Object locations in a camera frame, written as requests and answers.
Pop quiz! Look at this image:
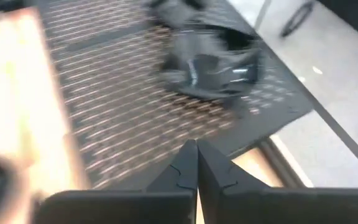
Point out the black cable coil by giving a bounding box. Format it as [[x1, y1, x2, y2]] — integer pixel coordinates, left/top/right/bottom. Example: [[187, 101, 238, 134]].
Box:
[[280, 0, 316, 38]]

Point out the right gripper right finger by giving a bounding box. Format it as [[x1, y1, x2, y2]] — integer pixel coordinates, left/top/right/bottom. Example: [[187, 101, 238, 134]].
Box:
[[198, 139, 358, 224]]

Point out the black aluminium table frame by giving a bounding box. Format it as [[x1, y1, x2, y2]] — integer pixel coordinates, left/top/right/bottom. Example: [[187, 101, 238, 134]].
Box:
[[256, 136, 315, 189]]

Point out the black mesh shelf riser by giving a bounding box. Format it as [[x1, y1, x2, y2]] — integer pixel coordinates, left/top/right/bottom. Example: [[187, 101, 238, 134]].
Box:
[[37, 0, 315, 190]]

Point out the black leaf mini plate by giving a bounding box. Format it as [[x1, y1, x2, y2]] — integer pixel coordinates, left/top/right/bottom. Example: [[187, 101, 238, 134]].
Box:
[[158, 23, 262, 101]]

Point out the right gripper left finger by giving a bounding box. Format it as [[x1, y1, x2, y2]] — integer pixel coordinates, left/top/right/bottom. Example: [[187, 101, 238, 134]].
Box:
[[35, 139, 198, 224]]

